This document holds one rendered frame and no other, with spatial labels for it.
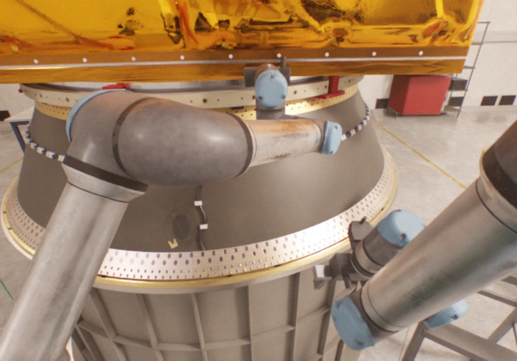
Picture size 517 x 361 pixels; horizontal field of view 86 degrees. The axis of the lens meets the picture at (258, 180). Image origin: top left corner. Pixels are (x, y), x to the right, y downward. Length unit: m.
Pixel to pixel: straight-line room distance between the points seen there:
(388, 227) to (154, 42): 0.83
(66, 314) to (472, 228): 0.48
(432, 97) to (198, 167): 1.03
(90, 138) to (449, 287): 0.44
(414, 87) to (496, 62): 7.50
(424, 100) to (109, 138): 1.07
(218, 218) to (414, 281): 0.71
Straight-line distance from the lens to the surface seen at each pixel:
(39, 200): 1.38
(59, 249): 0.45
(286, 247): 1.02
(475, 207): 0.29
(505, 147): 0.27
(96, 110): 0.43
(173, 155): 0.34
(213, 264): 0.99
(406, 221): 0.57
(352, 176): 1.24
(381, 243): 0.58
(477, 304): 2.88
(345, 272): 0.68
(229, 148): 0.36
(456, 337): 1.34
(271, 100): 0.67
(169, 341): 1.34
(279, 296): 1.18
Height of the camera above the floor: 1.90
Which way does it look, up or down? 29 degrees down
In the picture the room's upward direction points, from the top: 1 degrees counter-clockwise
